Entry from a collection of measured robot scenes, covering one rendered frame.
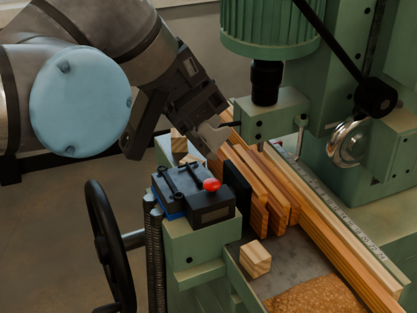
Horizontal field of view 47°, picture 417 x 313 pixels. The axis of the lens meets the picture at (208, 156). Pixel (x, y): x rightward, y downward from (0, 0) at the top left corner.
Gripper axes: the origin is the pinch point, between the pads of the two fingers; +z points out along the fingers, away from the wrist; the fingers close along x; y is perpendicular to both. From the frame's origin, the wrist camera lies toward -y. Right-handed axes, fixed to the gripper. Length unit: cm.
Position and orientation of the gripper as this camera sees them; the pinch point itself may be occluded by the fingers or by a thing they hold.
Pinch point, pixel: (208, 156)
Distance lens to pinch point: 77.4
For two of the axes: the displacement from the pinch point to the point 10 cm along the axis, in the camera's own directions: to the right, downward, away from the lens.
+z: 4.6, 5.5, 7.0
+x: -4.2, -5.6, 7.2
